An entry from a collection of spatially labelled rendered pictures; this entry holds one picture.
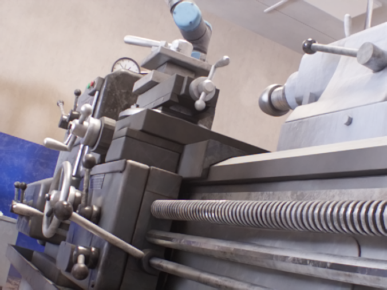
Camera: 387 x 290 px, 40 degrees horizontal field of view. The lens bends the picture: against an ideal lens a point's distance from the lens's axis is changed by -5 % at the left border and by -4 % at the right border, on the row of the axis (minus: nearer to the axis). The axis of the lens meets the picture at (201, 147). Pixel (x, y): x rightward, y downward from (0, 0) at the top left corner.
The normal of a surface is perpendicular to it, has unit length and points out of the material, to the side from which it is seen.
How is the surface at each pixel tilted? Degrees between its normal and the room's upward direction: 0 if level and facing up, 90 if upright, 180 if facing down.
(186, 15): 94
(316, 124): 90
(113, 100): 90
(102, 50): 90
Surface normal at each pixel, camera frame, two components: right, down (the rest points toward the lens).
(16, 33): 0.43, -0.08
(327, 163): -0.87, -0.29
